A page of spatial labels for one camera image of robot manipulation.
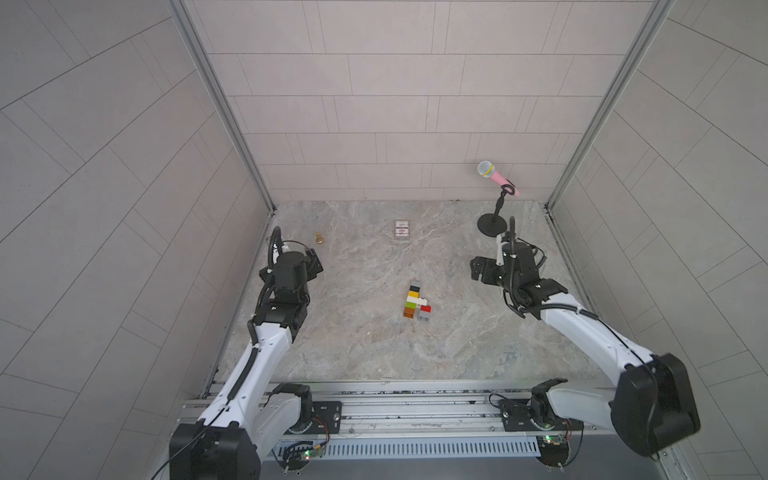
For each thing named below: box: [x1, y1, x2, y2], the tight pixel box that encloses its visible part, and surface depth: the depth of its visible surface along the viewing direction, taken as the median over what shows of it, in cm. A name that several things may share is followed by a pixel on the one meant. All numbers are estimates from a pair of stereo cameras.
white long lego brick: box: [406, 296, 428, 306], surface depth 91 cm
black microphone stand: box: [477, 184, 515, 237], surface depth 111 cm
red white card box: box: [394, 219, 410, 241], surface depth 109 cm
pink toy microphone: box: [477, 160, 520, 197], surface depth 95 cm
